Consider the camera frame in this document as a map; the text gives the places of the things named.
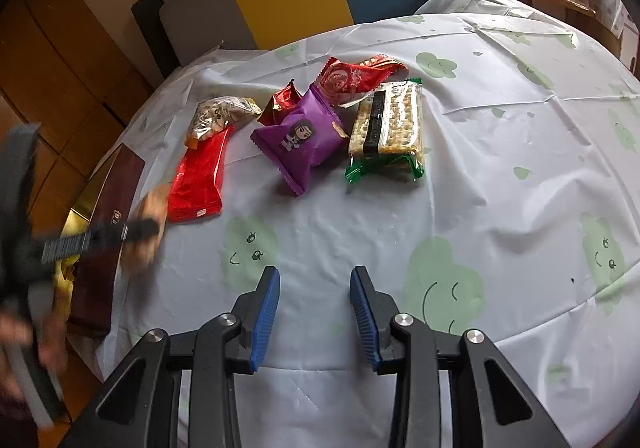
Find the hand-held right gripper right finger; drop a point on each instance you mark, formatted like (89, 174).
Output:
(362, 313)

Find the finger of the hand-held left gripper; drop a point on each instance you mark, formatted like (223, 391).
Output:
(100, 240)

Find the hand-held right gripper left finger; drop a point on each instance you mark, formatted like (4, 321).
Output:
(265, 313)

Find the maroon box with yellow inside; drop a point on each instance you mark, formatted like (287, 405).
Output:
(107, 188)

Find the tan snack packet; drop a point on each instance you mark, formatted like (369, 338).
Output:
(150, 205)

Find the plain red snack packet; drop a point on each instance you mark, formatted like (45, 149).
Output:
(200, 178)

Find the red gold patterned snack packet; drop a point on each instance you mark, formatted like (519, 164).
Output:
(382, 64)
(342, 78)

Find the person's left hand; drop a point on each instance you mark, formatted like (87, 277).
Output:
(52, 340)

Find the wooden cabinet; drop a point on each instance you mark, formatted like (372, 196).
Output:
(55, 68)

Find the white green-cloud printed tablecloth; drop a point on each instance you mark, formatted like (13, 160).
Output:
(450, 188)

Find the pale yellow nut packet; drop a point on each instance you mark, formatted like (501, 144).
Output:
(217, 116)

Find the purple cartoon snack packet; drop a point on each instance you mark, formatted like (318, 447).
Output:
(300, 138)

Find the green-ended cracker pack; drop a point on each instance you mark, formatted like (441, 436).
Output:
(387, 128)

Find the small shiny red snack packet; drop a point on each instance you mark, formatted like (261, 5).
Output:
(282, 103)

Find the grey cushion panel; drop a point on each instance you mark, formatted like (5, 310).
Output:
(210, 13)

